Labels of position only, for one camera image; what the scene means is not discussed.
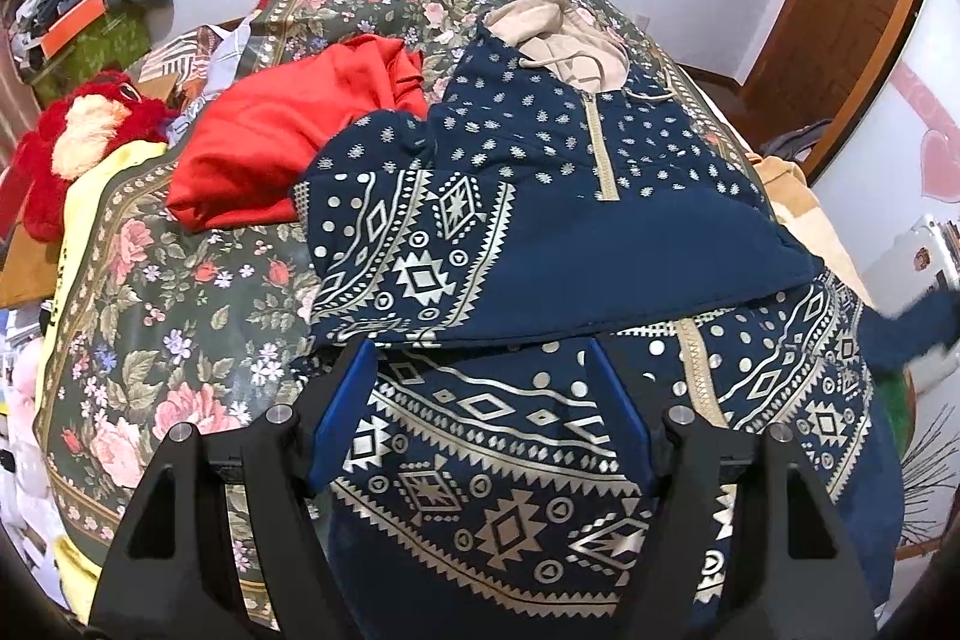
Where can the yellow cloth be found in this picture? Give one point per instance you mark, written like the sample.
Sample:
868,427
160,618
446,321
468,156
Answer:
82,190

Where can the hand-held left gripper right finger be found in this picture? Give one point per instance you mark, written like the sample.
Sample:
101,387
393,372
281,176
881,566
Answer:
619,407

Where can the beige hoodie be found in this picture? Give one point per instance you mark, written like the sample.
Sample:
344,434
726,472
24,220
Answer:
570,40

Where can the navy patterned garment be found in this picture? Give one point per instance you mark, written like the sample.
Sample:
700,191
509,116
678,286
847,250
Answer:
525,220

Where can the orange box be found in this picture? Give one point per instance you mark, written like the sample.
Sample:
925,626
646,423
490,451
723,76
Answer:
75,21

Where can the red garment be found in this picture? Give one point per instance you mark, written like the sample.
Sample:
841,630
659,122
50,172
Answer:
262,138

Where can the green box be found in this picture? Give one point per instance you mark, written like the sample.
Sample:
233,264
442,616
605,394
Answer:
97,48

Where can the red plush toy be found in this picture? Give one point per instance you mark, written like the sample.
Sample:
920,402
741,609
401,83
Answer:
37,175

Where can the dry twig decoration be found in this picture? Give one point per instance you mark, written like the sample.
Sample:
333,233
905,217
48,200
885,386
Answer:
930,482

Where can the brown cardboard piece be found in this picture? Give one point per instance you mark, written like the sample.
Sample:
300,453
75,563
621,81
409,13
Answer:
26,269

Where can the pink heart sticker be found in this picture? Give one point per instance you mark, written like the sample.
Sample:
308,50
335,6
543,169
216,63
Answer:
941,160

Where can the green floral blanket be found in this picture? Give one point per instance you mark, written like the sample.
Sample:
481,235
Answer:
187,310

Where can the white wardrobe door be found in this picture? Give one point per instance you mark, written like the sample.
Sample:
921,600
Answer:
870,175

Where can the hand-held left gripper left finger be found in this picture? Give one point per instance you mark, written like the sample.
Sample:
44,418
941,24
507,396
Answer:
349,400

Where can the striped patterned cloth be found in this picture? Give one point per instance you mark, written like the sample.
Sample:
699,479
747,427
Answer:
187,55

